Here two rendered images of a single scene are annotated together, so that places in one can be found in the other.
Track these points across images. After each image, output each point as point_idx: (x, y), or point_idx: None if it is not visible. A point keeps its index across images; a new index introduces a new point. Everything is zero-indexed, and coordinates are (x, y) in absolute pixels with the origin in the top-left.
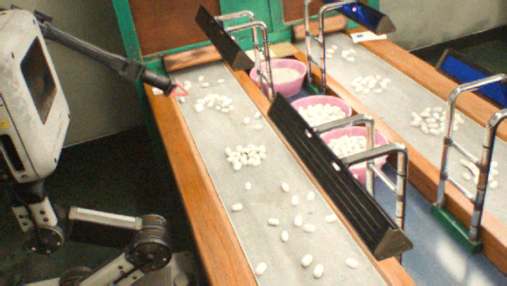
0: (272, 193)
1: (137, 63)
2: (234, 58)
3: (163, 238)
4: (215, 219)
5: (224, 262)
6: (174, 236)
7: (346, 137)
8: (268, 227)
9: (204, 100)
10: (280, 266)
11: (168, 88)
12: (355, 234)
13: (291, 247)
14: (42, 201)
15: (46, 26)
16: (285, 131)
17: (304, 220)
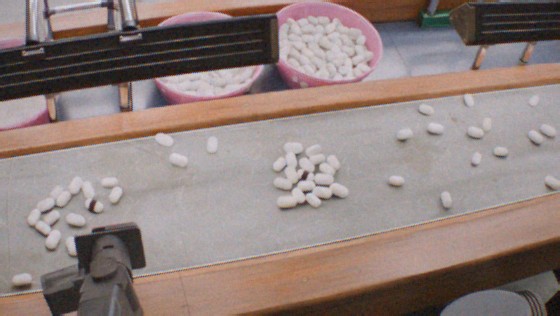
0: (410, 153)
1: (124, 266)
2: (269, 38)
3: (523, 292)
4: (482, 225)
5: (555, 216)
6: None
7: (279, 41)
8: (481, 168)
9: (48, 231)
10: (541, 165)
11: (141, 244)
12: (501, 84)
13: (513, 150)
14: None
15: (462, 299)
16: (527, 32)
17: (467, 128)
